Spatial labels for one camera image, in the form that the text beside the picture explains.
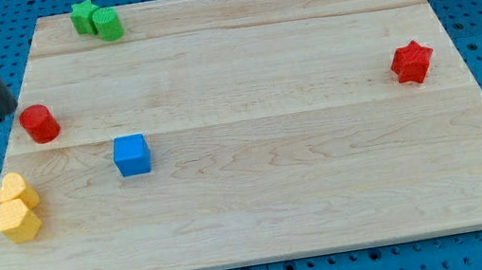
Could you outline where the blue cube block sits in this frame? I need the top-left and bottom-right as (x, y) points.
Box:
(113, 134), (152, 177)

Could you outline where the green cylinder block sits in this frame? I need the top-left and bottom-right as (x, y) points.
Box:
(92, 7), (124, 42)

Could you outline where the red star block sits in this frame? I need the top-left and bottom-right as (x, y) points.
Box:
(391, 40), (434, 83)

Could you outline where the yellow heart block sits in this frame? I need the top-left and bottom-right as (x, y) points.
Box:
(0, 172), (41, 208)

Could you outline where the red cylinder block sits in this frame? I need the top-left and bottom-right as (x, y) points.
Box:
(18, 104), (61, 144)

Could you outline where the green star block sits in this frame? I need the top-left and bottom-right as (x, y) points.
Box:
(70, 0), (99, 35)

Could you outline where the yellow hexagon block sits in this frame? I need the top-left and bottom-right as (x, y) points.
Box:
(0, 199), (43, 243)

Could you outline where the wooden board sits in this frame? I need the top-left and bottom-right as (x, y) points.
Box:
(0, 0), (482, 270)

